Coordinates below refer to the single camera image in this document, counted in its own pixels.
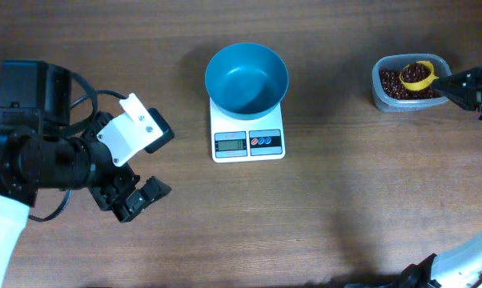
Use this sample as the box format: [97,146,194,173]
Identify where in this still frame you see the yellow measuring scoop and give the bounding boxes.
[399,60,438,91]

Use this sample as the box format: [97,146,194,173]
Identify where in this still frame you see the red beans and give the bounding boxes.
[379,62,441,100]

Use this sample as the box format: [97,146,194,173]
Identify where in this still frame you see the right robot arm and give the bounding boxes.
[372,54,482,288]

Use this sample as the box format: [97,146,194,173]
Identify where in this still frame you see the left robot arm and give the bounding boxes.
[0,60,175,286]

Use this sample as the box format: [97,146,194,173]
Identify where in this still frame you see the white digital kitchen scale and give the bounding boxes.
[210,100,286,163]

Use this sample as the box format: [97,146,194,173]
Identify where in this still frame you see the blue plastic bowl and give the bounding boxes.
[204,42,290,120]

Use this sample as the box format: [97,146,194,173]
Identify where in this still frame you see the clear plastic container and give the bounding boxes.
[372,54,452,112]

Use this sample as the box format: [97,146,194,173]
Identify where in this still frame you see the left black cable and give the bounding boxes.
[27,71,128,223]

